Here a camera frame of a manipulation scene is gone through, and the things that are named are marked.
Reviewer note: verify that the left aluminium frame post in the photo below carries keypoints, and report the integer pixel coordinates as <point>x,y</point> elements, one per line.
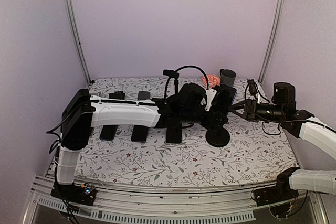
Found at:
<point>77,41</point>

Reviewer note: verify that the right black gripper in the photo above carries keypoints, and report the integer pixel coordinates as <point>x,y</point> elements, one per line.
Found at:
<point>250,111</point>

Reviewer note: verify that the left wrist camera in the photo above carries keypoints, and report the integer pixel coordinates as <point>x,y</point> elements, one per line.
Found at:
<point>211,100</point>

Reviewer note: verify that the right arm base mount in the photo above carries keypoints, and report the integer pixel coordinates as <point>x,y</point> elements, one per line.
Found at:
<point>275,195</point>

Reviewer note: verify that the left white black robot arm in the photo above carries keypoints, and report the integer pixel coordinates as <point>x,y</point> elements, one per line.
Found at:
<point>85,112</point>

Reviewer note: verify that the floral patterned table mat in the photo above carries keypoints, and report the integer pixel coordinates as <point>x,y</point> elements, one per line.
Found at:
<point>255,153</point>

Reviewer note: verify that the red white patterned bowl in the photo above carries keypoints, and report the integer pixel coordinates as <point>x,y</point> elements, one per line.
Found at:
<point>213,81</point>

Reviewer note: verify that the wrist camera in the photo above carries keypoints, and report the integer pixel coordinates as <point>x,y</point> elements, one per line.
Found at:
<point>211,100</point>
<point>253,90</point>

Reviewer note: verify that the right aluminium frame post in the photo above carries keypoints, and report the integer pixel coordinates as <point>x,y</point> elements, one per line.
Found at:
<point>271,41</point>

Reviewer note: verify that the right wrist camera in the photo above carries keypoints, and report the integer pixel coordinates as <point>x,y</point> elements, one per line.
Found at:
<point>253,90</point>

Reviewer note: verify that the black phone blue edge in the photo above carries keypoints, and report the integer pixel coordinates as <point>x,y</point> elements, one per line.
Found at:
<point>108,132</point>

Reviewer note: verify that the aluminium frame post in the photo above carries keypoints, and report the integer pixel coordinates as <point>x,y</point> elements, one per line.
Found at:
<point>271,41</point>
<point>77,41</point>

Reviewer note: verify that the black round base phone stand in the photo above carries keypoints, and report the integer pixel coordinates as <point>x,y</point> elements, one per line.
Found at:
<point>143,95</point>

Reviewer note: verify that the front aluminium rail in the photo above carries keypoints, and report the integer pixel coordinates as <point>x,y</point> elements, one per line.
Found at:
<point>121,203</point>

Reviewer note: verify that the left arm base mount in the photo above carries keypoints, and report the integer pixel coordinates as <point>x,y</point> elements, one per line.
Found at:
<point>84,194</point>

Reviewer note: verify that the dark grey mug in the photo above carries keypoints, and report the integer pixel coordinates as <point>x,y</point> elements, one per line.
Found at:
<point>227,77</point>

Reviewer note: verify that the black folding phone stand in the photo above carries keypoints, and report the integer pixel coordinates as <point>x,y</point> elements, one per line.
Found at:
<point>120,95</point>

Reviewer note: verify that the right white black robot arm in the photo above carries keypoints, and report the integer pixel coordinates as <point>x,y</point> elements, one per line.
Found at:
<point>300,124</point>

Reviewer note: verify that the black tall round-base stand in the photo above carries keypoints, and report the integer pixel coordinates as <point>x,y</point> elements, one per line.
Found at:
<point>217,138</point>

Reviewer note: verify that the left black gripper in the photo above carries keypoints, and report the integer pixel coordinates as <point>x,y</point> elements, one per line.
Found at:
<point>213,122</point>

